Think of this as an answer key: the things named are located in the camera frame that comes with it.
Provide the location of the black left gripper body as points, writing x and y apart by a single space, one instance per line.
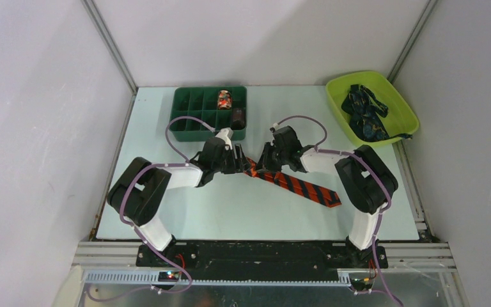
226 164

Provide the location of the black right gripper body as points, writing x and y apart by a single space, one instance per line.
274 157

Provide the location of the orange navy striped tie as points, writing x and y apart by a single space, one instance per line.
326 197

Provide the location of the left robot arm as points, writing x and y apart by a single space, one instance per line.
139 191

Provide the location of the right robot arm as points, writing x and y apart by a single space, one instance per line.
367 181

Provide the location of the brown patterned rolled tie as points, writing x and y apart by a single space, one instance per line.
238 118

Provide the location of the green compartment organizer tray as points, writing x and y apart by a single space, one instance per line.
200 103

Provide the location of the navy floral gold tie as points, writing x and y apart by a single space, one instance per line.
365 112

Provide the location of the lime green plastic bin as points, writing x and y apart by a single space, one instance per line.
400 119

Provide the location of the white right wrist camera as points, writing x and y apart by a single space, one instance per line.
274 129

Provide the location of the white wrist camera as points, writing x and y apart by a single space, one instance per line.
274 129
225 134

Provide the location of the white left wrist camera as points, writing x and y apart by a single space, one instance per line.
225 134

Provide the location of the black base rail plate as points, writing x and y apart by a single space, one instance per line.
272 261

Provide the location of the right corner aluminium post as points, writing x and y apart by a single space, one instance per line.
421 22

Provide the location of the corner aluminium post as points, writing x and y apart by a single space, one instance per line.
97 19
421 22

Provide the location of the left corner aluminium post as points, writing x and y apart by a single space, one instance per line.
97 19

